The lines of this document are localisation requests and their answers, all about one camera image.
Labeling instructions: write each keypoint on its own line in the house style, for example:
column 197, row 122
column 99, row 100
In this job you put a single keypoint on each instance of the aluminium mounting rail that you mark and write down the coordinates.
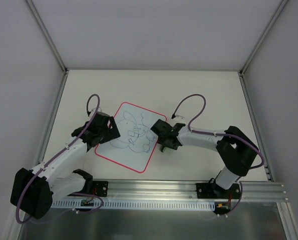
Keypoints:
column 251, row 191

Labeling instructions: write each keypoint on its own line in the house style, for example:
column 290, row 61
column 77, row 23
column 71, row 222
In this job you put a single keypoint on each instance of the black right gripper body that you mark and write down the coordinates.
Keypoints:
column 158, row 127

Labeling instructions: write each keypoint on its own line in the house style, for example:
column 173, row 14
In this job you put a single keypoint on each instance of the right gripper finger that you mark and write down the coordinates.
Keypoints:
column 175, row 145
column 164, row 145

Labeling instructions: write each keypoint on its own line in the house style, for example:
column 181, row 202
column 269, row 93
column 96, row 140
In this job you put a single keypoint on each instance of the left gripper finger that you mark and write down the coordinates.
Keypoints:
column 113, row 132
column 99, row 140

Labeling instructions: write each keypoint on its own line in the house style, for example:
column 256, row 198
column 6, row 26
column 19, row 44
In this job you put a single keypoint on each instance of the right aluminium frame post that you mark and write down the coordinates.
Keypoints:
column 264, row 34

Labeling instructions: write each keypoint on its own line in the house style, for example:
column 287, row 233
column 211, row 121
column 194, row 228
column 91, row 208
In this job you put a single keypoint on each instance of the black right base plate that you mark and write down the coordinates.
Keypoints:
column 213, row 191

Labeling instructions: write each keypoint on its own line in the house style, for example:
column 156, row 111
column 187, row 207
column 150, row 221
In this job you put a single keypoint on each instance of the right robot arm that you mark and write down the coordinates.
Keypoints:
column 236, row 150

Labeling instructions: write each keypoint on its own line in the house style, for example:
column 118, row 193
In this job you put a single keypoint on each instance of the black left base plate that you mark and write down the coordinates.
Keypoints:
column 100, row 188

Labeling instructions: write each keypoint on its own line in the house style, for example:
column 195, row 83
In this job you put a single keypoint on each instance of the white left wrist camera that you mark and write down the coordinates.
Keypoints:
column 94, row 110

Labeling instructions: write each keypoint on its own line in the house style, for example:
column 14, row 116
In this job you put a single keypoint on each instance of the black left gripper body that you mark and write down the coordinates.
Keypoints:
column 113, row 128

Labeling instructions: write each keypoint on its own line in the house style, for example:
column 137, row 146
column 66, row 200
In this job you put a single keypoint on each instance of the white slotted cable duct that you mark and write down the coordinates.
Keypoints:
column 123, row 204

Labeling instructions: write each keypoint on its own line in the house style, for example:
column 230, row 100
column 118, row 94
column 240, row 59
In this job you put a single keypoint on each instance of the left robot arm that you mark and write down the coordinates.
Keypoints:
column 35, row 190

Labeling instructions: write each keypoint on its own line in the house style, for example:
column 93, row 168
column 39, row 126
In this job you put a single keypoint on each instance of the pink framed whiteboard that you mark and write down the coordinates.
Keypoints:
column 136, row 144

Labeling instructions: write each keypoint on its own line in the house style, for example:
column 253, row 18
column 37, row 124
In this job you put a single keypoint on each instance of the left aluminium frame post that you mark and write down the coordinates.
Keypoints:
column 45, row 33

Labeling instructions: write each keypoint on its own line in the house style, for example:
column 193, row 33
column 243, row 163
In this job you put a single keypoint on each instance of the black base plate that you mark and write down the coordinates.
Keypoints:
column 213, row 191
column 100, row 188

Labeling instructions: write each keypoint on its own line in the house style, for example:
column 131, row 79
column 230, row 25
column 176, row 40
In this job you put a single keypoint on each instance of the aluminium frame post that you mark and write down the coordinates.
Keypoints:
column 45, row 33
column 264, row 34

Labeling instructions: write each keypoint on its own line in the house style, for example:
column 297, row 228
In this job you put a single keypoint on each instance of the green whiteboard eraser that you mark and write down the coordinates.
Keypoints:
column 163, row 148

